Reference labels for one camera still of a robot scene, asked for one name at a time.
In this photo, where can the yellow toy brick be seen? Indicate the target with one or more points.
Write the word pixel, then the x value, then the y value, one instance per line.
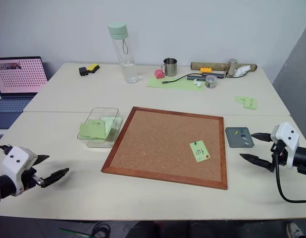
pixel 206 70

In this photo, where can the small grey metal cylinder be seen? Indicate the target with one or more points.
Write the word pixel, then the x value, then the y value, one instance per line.
pixel 232 61

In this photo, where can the grey pin tray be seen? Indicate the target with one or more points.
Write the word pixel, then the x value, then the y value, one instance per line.
pixel 232 141

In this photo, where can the black power adapter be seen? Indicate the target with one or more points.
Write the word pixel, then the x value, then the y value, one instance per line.
pixel 83 71

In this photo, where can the open laptop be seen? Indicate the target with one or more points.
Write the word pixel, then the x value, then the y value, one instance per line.
pixel 16 81

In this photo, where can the large green paper sheet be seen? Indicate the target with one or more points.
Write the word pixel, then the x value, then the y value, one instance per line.
pixel 177 86

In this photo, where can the green stick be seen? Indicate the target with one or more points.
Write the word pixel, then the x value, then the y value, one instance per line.
pixel 73 233

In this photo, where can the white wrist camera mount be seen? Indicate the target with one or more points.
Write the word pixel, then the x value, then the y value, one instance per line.
pixel 15 161
pixel 286 135

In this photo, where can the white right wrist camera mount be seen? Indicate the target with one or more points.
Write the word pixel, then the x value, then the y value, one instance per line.
pixel 286 135

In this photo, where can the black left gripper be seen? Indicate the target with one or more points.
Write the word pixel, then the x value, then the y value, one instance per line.
pixel 28 179

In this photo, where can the steel mug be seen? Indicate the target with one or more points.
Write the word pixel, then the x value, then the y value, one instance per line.
pixel 170 67

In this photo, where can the green note with marks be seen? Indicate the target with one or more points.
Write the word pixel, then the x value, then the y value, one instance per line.
pixel 250 103

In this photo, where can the crumpled white paper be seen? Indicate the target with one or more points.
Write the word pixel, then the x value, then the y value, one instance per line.
pixel 242 70

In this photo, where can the long grey hub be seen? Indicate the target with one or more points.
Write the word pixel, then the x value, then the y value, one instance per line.
pixel 215 74

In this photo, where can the clear bottle with green lid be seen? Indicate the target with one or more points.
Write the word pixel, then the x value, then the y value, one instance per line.
pixel 125 57

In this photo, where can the clear plastic box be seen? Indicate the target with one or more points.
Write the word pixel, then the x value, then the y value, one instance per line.
pixel 98 142

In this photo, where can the grey shoe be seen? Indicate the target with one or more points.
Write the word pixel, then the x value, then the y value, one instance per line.
pixel 294 230

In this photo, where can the white plastic clip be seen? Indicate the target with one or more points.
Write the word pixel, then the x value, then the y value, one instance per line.
pixel 197 83

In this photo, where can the yellow and black eraser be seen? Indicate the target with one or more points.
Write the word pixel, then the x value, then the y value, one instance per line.
pixel 92 68

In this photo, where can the green note with writing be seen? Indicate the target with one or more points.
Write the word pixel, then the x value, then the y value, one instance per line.
pixel 201 148

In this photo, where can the pink tape roll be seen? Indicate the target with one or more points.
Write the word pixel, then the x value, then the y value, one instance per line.
pixel 159 74

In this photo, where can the grey USB hub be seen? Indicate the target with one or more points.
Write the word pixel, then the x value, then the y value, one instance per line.
pixel 192 77

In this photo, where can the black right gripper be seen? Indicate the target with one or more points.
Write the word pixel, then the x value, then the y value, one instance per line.
pixel 280 155

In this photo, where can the wood-framed cork board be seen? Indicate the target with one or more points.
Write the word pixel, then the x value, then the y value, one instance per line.
pixel 163 143

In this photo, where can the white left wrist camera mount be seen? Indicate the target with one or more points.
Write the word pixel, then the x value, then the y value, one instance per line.
pixel 15 161

